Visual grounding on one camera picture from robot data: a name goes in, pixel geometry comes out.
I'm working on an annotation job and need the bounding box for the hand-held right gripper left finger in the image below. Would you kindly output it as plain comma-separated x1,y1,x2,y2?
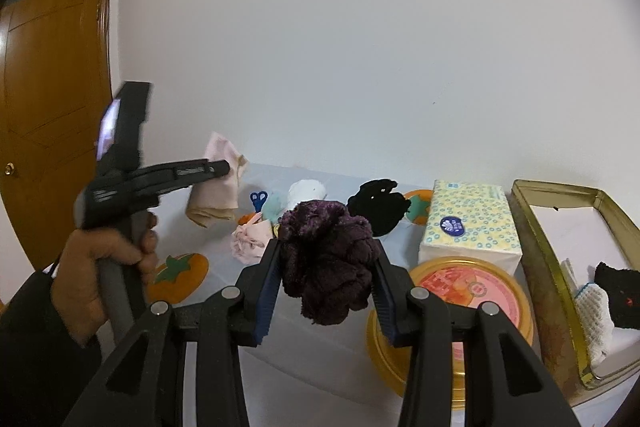
62,238,283,427

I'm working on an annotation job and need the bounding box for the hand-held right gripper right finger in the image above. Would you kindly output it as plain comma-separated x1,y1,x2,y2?
370,244,581,427

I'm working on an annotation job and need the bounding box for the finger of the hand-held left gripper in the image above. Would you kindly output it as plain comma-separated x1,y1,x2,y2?
145,158,232,188

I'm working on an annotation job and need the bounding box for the pink beige sock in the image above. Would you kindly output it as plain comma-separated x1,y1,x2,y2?
186,132,249,229

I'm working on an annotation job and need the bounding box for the dark purple fuzzy cloth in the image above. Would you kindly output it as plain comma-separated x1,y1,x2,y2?
277,201,382,327

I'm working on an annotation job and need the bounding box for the mint green soft toy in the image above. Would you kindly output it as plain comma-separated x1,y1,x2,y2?
261,192,291,225

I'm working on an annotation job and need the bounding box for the plain black cloth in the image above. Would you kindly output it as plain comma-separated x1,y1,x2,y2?
346,179,412,238

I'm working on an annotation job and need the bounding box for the rectangular gold tin box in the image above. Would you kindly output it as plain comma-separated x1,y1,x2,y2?
510,179,640,390

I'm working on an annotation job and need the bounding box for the person's left forearm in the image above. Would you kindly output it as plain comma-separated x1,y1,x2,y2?
0,257,107,427

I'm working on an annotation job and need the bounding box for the person's left hand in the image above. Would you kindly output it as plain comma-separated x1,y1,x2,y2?
50,212,160,349

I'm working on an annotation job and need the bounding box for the round gold tin pink lid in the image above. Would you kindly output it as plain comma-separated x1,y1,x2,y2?
366,256,535,410

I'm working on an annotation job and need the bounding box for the brown wooden door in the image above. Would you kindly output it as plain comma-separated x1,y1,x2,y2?
0,0,126,273

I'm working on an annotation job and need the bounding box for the white fluffy cloth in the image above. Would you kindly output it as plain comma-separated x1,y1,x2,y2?
286,179,328,212

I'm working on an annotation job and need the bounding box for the yellow patterned tissue pack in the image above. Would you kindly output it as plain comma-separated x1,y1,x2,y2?
418,179,523,280

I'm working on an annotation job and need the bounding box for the white knitted cloth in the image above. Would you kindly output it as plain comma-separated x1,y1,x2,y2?
572,282,615,368

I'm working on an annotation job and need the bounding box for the black cloth with red marks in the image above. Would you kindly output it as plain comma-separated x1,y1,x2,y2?
594,262,640,330

